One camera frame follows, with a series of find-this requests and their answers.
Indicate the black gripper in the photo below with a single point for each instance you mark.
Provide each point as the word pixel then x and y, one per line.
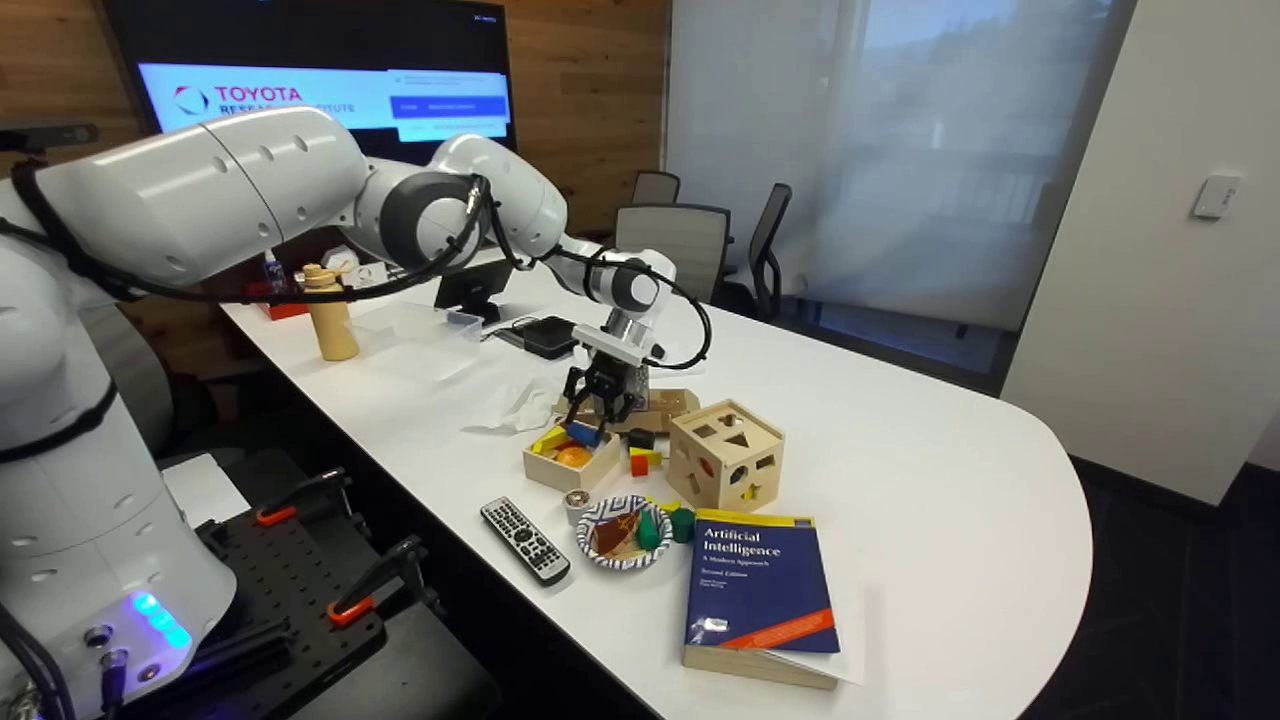
pixel 614 387

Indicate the blue block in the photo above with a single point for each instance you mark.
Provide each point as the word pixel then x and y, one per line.
pixel 585 433

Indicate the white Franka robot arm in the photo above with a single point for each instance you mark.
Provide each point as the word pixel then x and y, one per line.
pixel 203 186

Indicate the orange block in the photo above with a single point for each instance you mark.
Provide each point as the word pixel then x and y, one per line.
pixel 572 456

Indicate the small wooden box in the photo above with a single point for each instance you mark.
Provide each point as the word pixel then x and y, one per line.
pixel 564 469

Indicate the red block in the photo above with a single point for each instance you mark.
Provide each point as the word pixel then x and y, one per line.
pixel 637 466

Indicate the flat black device box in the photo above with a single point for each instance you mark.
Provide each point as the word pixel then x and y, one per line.
pixel 543 334

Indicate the green block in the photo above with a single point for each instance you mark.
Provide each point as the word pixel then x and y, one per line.
pixel 651 529

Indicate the teal block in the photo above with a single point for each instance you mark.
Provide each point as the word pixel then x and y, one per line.
pixel 680 524

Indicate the black table outlet box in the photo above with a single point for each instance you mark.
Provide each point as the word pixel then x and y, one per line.
pixel 469 287

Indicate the crumpled white cloth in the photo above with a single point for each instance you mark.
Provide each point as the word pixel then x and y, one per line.
pixel 513 404

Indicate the small white cup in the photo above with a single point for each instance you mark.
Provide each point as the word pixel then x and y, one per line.
pixel 577 506

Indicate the brown toy piece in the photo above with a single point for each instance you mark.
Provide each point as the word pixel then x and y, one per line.
pixel 614 529

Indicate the wooden shape sorter cube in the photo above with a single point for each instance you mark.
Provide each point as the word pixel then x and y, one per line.
pixel 723 463

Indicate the bowl of colourful items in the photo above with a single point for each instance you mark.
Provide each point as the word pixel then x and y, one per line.
pixel 601 544

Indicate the black remote control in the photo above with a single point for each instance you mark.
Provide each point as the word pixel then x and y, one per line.
pixel 525 540

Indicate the gray office chair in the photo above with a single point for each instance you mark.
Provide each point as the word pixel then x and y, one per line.
pixel 655 188
pixel 675 245

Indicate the blue book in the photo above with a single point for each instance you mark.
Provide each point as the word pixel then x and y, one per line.
pixel 760 587

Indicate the black mesh office chair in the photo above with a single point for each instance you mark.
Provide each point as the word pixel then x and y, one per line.
pixel 768 245

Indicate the black orange clamp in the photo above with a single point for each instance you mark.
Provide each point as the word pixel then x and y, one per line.
pixel 373 587
pixel 303 503

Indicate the tan wooden bottle figure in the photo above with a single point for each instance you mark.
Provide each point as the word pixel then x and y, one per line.
pixel 328 322

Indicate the flat red object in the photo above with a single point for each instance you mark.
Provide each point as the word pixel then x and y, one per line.
pixel 285 308

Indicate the black perforated mounting board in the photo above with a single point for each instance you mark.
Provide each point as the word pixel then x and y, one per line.
pixel 285 601

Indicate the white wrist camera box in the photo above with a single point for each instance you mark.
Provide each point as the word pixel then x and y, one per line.
pixel 617 346

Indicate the wall television screen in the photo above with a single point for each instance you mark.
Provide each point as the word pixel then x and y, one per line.
pixel 334 55

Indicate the black wall bar device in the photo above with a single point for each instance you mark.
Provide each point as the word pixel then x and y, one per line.
pixel 47 137

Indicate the white light switch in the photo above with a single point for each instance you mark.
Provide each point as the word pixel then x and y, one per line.
pixel 1214 199

